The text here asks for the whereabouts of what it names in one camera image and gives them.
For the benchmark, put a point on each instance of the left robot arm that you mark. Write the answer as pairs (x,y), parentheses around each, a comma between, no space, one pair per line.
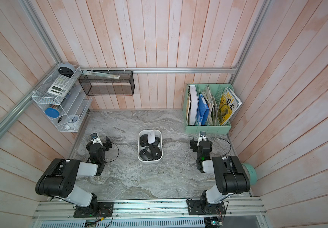
(59,178)

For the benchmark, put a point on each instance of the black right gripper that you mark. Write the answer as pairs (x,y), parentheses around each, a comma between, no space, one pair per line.
(194,145)

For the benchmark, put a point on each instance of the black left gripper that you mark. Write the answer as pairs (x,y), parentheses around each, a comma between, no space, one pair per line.
(105,145)

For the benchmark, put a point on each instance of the green plastic file organizer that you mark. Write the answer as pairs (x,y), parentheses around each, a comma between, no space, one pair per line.
(216,90)

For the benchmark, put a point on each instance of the green round alarm clock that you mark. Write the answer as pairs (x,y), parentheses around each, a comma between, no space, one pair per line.
(251,173)

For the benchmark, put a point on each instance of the white mouse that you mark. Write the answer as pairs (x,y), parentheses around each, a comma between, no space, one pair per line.
(151,137)

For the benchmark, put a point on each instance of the aluminium front rail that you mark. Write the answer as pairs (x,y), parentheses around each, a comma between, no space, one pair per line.
(156,208)

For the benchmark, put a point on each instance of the white storage box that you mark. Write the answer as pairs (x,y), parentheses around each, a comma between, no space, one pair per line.
(157,133)

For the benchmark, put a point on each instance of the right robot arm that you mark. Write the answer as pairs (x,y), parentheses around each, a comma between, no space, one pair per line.
(230,176)

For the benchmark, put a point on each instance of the white calculator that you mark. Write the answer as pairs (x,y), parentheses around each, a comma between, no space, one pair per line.
(61,86)

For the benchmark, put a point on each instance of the blue binder folder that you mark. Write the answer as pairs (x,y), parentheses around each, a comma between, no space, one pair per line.
(202,110)

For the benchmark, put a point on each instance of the ruler on basket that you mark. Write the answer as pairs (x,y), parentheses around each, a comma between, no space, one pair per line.
(99,74)

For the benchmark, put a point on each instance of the beige book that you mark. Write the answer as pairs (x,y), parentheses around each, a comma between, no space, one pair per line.
(188,106)

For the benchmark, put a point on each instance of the white book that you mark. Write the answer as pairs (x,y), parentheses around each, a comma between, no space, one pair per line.
(193,104)

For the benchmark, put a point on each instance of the blue lid jar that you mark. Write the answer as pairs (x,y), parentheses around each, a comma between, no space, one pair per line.
(52,111)

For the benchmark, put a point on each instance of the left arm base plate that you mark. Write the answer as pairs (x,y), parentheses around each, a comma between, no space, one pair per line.
(99,209)

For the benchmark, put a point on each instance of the yellow cover magazine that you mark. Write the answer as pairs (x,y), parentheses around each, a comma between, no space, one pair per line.
(229,103)

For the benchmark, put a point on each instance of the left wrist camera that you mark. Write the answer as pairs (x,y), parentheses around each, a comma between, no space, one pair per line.
(95,138)

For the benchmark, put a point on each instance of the round grey speaker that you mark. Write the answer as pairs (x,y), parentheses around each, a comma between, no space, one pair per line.
(66,69)

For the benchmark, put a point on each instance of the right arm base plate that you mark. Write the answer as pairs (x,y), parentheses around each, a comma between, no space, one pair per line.
(197,207)

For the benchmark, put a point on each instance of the black wire basket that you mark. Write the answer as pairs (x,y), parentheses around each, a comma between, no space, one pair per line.
(98,86)

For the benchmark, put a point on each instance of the white wire shelf rack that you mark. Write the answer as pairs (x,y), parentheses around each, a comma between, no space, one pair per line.
(76,102)

